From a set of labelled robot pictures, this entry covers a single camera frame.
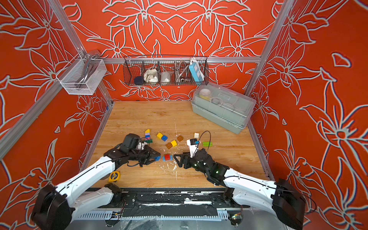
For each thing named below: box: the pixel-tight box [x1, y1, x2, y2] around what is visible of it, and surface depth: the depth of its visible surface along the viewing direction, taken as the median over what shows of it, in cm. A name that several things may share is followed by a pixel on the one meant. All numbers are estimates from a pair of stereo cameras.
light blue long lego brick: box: [162, 154, 173, 162], surface depth 89 cm
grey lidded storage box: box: [191, 81, 257, 135], surface depth 96 cm
